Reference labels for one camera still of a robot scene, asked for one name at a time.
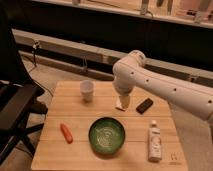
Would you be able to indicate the green ceramic bowl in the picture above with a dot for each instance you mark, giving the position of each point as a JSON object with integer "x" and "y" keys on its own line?
{"x": 106, "y": 136}

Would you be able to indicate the white ceramic cup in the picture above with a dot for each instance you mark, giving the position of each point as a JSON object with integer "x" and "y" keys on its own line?
{"x": 87, "y": 89}

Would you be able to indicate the orange carrot toy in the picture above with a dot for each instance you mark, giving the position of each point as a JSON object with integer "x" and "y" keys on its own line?
{"x": 66, "y": 133}

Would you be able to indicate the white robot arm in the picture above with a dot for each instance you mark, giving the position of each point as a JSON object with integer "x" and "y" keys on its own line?
{"x": 129, "y": 72}

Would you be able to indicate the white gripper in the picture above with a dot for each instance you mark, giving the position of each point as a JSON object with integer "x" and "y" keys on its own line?
{"x": 127, "y": 100}

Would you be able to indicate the black rectangular block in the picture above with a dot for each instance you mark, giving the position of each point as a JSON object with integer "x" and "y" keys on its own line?
{"x": 144, "y": 106}

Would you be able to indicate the black office chair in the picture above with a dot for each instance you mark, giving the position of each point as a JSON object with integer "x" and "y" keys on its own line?
{"x": 16, "y": 104}

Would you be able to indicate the white squeeze bottle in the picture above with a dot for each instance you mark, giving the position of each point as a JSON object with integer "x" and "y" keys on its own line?
{"x": 154, "y": 143}

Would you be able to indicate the white rectangular block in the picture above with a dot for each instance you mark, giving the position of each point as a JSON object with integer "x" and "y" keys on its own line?
{"x": 118, "y": 106}

